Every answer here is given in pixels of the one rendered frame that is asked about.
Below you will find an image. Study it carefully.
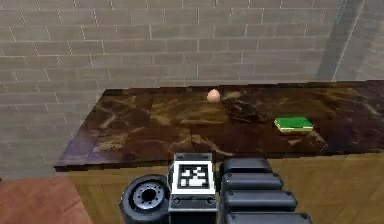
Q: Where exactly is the wooden counter with marble top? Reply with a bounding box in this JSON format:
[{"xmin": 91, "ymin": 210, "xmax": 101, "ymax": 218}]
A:
[{"xmin": 53, "ymin": 79, "xmax": 384, "ymax": 224}]

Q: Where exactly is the pink round egg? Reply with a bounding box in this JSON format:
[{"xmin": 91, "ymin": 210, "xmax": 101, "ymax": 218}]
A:
[{"xmin": 206, "ymin": 88, "xmax": 221, "ymax": 104}]

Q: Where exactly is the green yellow sponge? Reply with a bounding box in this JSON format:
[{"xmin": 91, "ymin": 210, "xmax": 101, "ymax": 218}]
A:
[{"xmin": 273, "ymin": 116, "xmax": 315, "ymax": 134}]

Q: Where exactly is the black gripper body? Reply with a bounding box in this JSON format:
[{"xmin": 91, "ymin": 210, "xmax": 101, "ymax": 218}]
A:
[{"xmin": 119, "ymin": 174, "xmax": 172, "ymax": 224}]

